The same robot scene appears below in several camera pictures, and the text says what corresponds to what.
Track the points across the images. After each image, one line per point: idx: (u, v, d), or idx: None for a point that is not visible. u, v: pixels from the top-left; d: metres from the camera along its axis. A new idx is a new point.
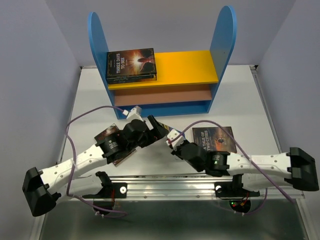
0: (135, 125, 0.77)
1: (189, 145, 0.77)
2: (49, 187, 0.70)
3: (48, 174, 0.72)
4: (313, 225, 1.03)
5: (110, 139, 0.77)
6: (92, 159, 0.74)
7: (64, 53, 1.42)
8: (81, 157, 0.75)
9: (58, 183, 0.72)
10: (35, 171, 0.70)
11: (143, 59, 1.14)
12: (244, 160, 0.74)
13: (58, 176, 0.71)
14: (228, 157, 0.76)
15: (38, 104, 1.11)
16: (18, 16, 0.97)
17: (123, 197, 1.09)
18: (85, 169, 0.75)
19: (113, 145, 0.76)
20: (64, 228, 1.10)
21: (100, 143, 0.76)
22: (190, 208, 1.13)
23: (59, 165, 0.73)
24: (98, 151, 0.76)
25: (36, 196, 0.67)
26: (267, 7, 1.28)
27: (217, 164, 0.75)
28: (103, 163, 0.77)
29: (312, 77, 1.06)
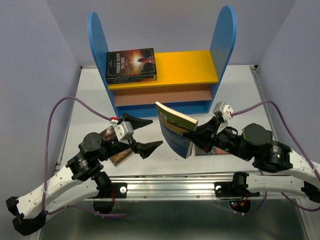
0: (89, 144, 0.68)
1: (255, 127, 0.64)
2: (24, 215, 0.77)
3: (23, 202, 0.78)
4: (313, 225, 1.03)
5: (80, 157, 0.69)
6: (62, 183, 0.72)
7: (64, 53, 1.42)
8: (53, 181, 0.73)
9: (33, 210, 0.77)
10: (12, 201, 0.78)
11: (143, 59, 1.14)
12: (306, 165, 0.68)
13: (32, 203, 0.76)
14: (290, 154, 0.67)
15: (38, 104, 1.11)
16: (17, 16, 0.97)
17: (123, 197, 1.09)
18: (61, 191, 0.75)
19: (83, 163, 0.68)
20: (64, 229, 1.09)
21: (70, 163, 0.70)
22: (190, 208, 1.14)
23: (32, 193, 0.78)
24: (67, 173, 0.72)
25: (15, 225, 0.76)
26: (267, 7, 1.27)
27: (278, 157, 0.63)
28: (78, 183, 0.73)
29: (312, 77, 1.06)
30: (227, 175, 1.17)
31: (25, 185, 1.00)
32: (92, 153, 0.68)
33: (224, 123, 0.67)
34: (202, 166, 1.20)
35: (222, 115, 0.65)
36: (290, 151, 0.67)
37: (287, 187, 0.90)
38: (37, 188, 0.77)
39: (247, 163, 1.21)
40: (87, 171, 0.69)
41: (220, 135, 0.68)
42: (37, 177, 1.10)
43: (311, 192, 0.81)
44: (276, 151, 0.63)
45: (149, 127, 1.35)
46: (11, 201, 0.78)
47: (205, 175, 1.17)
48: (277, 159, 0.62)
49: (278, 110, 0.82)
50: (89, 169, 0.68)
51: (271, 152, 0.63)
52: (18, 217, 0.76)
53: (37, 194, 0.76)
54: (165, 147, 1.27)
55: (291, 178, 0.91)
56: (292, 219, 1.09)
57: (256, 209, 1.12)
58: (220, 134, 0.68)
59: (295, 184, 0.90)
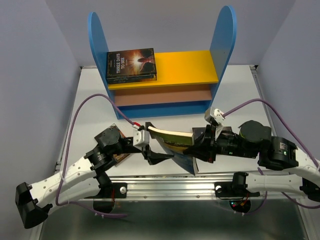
0: (108, 138, 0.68)
1: (254, 123, 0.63)
2: (38, 201, 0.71)
3: (37, 188, 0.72)
4: (313, 225, 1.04)
5: (98, 151, 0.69)
6: (80, 173, 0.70)
7: (64, 53, 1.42)
8: (70, 170, 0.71)
9: (47, 197, 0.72)
10: (25, 186, 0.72)
11: (143, 59, 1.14)
12: (311, 163, 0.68)
13: (47, 190, 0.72)
14: (296, 151, 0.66)
15: (38, 104, 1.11)
16: (18, 16, 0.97)
17: (123, 197, 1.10)
18: (76, 181, 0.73)
19: (101, 157, 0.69)
20: (64, 229, 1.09)
21: (89, 155, 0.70)
22: (190, 209, 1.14)
23: (48, 180, 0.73)
24: (86, 163, 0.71)
25: (25, 212, 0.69)
26: (267, 7, 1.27)
27: (284, 154, 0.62)
28: (93, 175, 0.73)
29: (312, 77, 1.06)
30: (227, 175, 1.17)
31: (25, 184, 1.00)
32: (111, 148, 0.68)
33: (219, 126, 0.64)
34: (202, 166, 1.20)
35: (214, 119, 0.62)
36: (296, 149, 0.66)
37: (287, 186, 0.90)
38: (53, 176, 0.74)
39: (247, 163, 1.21)
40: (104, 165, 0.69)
41: (219, 140, 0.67)
42: (37, 177, 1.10)
43: (310, 191, 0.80)
44: (282, 148, 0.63)
45: None
46: (23, 187, 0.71)
47: (205, 175, 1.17)
48: (283, 156, 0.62)
49: (277, 113, 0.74)
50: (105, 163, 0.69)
51: (276, 149, 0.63)
52: (31, 203, 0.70)
53: (53, 181, 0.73)
54: None
55: (289, 177, 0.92)
56: (292, 219, 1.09)
57: (256, 208, 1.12)
58: (219, 140, 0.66)
59: (293, 183, 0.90)
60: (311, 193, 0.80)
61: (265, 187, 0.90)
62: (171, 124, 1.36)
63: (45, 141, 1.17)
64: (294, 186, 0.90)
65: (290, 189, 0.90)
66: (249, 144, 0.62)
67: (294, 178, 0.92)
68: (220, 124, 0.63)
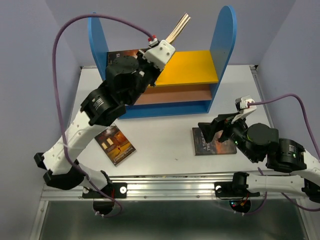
0: (115, 68, 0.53)
1: (260, 126, 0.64)
2: (53, 171, 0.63)
3: (48, 158, 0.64)
4: (314, 225, 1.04)
5: (95, 96, 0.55)
6: (81, 132, 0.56)
7: (64, 53, 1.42)
8: (70, 131, 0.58)
9: (61, 165, 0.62)
10: (38, 157, 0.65)
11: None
12: (318, 165, 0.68)
13: (57, 158, 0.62)
14: (303, 154, 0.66)
15: (38, 104, 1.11)
16: (18, 17, 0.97)
17: (123, 197, 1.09)
18: (86, 140, 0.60)
19: (99, 102, 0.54)
20: (64, 228, 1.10)
21: (84, 105, 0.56)
22: (190, 209, 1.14)
23: (55, 147, 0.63)
24: (85, 118, 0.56)
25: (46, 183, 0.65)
26: (267, 6, 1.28)
27: (293, 157, 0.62)
28: (100, 127, 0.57)
29: (312, 77, 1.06)
30: (227, 175, 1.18)
31: (24, 185, 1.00)
32: (120, 82, 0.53)
33: (240, 113, 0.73)
34: (202, 166, 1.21)
35: (239, 102, 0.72)
36: (304, 151, 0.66)
37: (288, 188, 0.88)
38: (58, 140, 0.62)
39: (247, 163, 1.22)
40: (105, 111, 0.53)
41: (234, 127, 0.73)
42: (37, 176, 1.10)
43: (312, 193, 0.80)
44: (291, 150, 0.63)
45: (149, 126, 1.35)
46: (37, 158, 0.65)
47: (205, 175, 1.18)
48: (292, 158, 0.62)
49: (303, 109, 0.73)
50: (107, 107, 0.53)
51: (285, 151, 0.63)
52: (47, 174, 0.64)
53: (59, 146, 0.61)
54: (165, 147, 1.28)
55: (291, 178, 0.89)
56: (293, 219, 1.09)
57: (256, 209, 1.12)
58: (234, 126, 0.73)
59: (295, 185, 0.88)
60: (313, 194, 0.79)
61: (267, 188, 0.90)
62: (171, 124, 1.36)
63: (45, 141, 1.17)
64: (296, 188, 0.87)
65: (290, 190, 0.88)
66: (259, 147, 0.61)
67: (296, 179, 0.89)
68: (240, 112, 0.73)
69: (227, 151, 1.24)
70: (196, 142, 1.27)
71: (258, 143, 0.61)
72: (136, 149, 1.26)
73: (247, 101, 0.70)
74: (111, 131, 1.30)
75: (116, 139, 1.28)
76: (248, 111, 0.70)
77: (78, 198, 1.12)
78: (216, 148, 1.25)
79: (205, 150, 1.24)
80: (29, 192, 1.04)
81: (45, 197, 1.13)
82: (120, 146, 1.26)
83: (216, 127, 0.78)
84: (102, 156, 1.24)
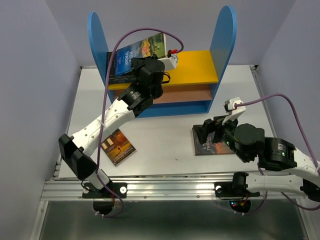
0: (151, 67, 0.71)
1: (246, 126, 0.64)
2: (84, 148, 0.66)
3: (78, 137, 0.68)
4: (313, 225, 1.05)
5: (131, 91, 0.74)
6: (119, 115, 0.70)
7: (64, 53, 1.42)
8: (106, 115, 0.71)
9: (92, 144, 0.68)
10: (67, 137, 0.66)
11: (146, 43, 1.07)
12: (310, 163, 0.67)
13: (90, 136, 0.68)
14: (294, 152, 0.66)
15: (38, 104, 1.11)
16: (18, 16, 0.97)
17: (123, 197, 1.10)
18: (115, 125, 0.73)
19: (136, 95, 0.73)
20: (63, 229, 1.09)
21: (122, 96, 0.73)
22: (190, 208, 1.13)
23: (87, 127, 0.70)
24: (122, 105, 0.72)
25: (76, 161, 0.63)
26: (268, 6, 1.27)
27: (282, 155, 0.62)
28: (131, 115, 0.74)
29: (313, 77, 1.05)
30: (227, 175, 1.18)
31: (24, 185, 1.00)
32: (151, 79, 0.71)
33: (229, 114, 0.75)
34: (202, 166, 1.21)
35: (227, 104, 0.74)
36: (294, 149, 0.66)
37: (287, 187, 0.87)
38: (92, 123, 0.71)
39: (247, 163, 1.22)
40: (140, 102, 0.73)
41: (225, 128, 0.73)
42: (36, 176, 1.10)
43: (310, 191, 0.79)
44: (280, 149, 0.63)
45: (149, 126, 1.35)
46: (65, 138, 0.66)
47: (205, 175, 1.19)
48: (281, 157, 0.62)
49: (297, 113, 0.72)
50: (142, 99, 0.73)
51: (274, 149, 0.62)
52: (78, 152, 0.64)
53: (93, 127, 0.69)
54: (165, 147, 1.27)
55: (289, 177, 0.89)
56: (292, 219, 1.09)
57: (256, 209, 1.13)
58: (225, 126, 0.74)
59: (294, 183, 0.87)
60: (312, 192, 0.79)
61: (266, 188, 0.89)
62: (171, 124, 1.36)
63: (45, 141, 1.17)
64: (295, 187, 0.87)
65: (290, 189, 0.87)
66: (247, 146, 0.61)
67: (294, 178, 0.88)
68: (230, 113, 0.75)
69: (227, 151, 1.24)
70: (196, 142, 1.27)
71: (246, 142, 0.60)
72: (136, 149, 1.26)
73: (235, 103, 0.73)
74: None
75: (116, 139, 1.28)
76: (236, 112, 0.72)
77: (79, 198, 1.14)
78: (216, 148, 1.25)
79: (205, 150, 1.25)
80: (29, 192, 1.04)
81: (45, 197, 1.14)
82: (120, 146, 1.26)
83: (208, 129, 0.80)
84: (102, 156, 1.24)
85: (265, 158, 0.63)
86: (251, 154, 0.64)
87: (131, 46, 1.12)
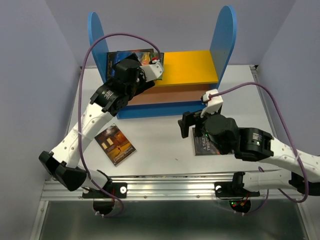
0: (127, 63, 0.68)
1: (217, 117, 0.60)
2: (67, 162, 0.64)
3: (59, 151, 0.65)
4: (313, 225, 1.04)
5: (104, 90, 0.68)
6: (95, 120, 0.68)
7: (64, 52, 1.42)
8: (82, 122, 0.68)
9: (74, 156, 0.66)
10: (46, 153, 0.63)
11: (147, 57, 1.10)
12: (289, 152, 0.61)
13: (70, 149, 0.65)
14: (271, 142, 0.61)
15: (38, 104, 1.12)
16: (18, 17, 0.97)
17: (124, 197, 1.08)
18: (94, 131, 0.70)
19: (109, 94, 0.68)
20: (64, 229, 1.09)
21: (95, 98, 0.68)
22: (190, 208, 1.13)
23: (66, 139, 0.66)
24: (96, 108, 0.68)
25: (60, 176, 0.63)
26: (267, 7, 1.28)
27: (258, 145, 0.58)
28: (108, 118, 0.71)
29: (312, 77, 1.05)
30: (227, 175, 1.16)
31: (24, 184, 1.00)
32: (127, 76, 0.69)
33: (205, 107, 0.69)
34: (202, 166, 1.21)
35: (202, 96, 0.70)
36: (271, 139, 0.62)
37: (277, 182, 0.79)
38: (69, 134, 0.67)
39: (247, 163, 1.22)
40: (116, 99, 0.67)
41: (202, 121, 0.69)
42: (36, 176, 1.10)
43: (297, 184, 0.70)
44: (256, 138, 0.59)
45: (149, 127, 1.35)
46: (45, 155, 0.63)
47: (205, 175, 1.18)
48: (257, 146, 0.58)
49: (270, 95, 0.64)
50: (117, 96, 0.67)
51: (250, 139, 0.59)
52: (61, 166, 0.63)
53: (72, 138, 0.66)
54: (165, 146, 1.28)
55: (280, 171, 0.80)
56: (292, 219, 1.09)
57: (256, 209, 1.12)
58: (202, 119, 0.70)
59: (284, 178, 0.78)
60: (298, 185, 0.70)
61: (260, 185, 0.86)
62: (170, 124, 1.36)
63: (45, 141, 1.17)
64: (285, 181, 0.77)
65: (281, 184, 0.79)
66: (222, 134, 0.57)
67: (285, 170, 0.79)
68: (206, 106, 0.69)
69: None
70: (196, 142, 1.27)
71: (217, 132, 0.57)
72: (136, 149, 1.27)
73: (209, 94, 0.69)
74: (110, 131, 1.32)
75: (116, 139, 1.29)
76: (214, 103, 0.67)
77: (78, 198, 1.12)
78: (216, 148, 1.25)
79: (205, 149, 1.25)
80: (29, 192, 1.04)
81: (45, 197, 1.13)
82: (120, 146, 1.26)
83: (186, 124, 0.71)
84: (102, 156, 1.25)
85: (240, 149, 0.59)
86: (227, 146, 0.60)
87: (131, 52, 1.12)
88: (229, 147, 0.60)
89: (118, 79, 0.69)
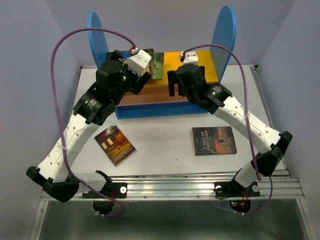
0: (108, 69, 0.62)
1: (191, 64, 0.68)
2: (53, 179, 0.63)
3: (45, 168, 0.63)
4: (313, 225, 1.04)
5: (87, 99, 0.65)
6: (79, 132, 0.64)
7: (64, 52, 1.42)
8: (66, 136, 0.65)
9: (61, 171, 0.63)
10: (32, 170, 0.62)
11: None
12: (240, 111, 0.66)
13: (56, 164, 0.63)
14: (229, 98, 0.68)
15: (38, 104, 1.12)
16: (18, 17, 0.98)
17: (123, 197, 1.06)
18: (79, 143, 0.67)
19: (92, 103, 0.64)
20: (64, 229, 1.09)
21: (78, 109, 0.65)
22: (190, 208, 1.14)
23: (51, 154, 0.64)
24: (80, 120, 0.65)
25: (48, 192, 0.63)
26: (267, 6, 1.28)
27: (213, 95, 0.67)
28: (93, 128, 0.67)
29: (312, 76, 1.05)
30: (227, 175, 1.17)
31: (24, 184, 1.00)
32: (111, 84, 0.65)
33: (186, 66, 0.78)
34: (202, 166, 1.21)
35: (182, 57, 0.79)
36: (230, 96, 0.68)
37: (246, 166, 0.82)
38: (54, 148, 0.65)
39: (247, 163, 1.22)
40: (100, 108, 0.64)
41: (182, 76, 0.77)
42: None
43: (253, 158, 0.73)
44: (216, 91, 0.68)
45: (149, 126, 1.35)
46: (31, 172, 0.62)
47: (205, 175, 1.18)
48: (211, 96, 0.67)
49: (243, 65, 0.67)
50: (101, 105, 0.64)
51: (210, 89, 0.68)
52: (47, 183, 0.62)
53: (57, 153, 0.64)
54: (165, 146, 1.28)
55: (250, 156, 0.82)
56: (293, 219, 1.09)
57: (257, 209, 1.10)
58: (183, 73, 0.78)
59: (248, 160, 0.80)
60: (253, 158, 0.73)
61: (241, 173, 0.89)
62: (170, 124, 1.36)
63: (45, 141, 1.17)
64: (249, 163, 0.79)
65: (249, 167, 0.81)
66: (184, 78, 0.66)
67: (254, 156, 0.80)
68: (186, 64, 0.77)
69: (228, 151, 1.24)
70: (196, 142, 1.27)
71: (180, 72, 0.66)
72: (136, 149, 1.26)
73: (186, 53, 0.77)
74: (110, 130, 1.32)
75: (117, 139, 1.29)
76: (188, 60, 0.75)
77: (78, 198, 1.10)
78: (216, 148, 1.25)
79: (205, 149, 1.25)
80: (29, 192, 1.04)
81: (45, 197, 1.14)
82: (120, 146, 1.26)
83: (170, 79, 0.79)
84: (102, 156, 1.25)
85: (197, 95, 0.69)
86: (188, 91, 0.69)
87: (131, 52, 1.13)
88: (189, 93, 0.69)
89: (101, 86, 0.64)
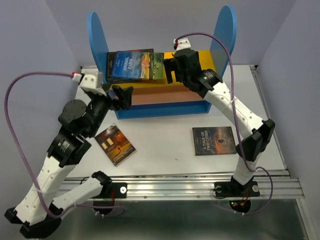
0: (71, 113, 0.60)
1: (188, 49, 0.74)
2: (30, 222, 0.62)
3: (22, 210, 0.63)
4: (313, 226, 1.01)
5: (59, 141, 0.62)
6: (53, 175, 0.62)
7: (64, 53, 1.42)
8: (40, 179, 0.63)
9: (37, 214, 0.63)
10: (10, 214, 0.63)
11: (147, 57, 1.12)
12: (228, 96, 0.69)
13: (31, 207, 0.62)
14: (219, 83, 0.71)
15: (38, 105, 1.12)
16: (18, 18, 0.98)
17: (123, 197, 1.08)
18: (56, 184, 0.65)
19: (64, 146, 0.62)
20: (64, 229, 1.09)
21: (51, 151, 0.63)
22: (190, 208, 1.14)
23: (27, 197, 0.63)
24: (54, 163, 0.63)
25: (25, 235, 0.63)
26: (267, 7, 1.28)
27: (204, 79, 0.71)
28: (68, 168, 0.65)
29: (311, 77, 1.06)
30: (226, 175, 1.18)
31: (24, 185, 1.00)
32: (76, 125, 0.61)
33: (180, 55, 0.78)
34: (202, 166, 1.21)
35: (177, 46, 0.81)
36: (220, 82, 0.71)
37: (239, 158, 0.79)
38: (29, 192, 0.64)
39: None
40: (73, 150, 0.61)
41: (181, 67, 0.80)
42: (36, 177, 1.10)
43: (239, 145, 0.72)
44: (208, 75, 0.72)
45: (149, 127, 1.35)
46: (8, 214, 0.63)
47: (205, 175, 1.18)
48: (202, 79, 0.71)
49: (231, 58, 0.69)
50: (74, 147, 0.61)
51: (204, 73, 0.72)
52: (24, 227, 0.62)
53: (32, 196, 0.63)
54: (165, 146, 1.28)
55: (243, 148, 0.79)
56: (292, 220, 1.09)
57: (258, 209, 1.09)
58: None
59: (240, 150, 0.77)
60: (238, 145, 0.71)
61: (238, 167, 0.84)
62: (170, 124, 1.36)
63: (45, 141, 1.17)
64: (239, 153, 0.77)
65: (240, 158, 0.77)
66: (180, 62, 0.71)
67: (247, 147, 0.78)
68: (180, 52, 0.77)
69: (227, 151, 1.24)
70: (196, 142, 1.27)
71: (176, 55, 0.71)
72: (136, 149, 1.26)
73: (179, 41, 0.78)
74: (110, 131, 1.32)
75: (116, 139, 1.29)
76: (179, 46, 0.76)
77: None
78: (216, 148, 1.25)
79: (205, 150, 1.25)
80: None
81: None
82: (120, 146, 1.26)
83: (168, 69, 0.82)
84: (102, 156, 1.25)
85: (190, 78, 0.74)
86: (182, 75, 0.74)
87: (131, 52, 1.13)
88: (184, 77, 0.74)
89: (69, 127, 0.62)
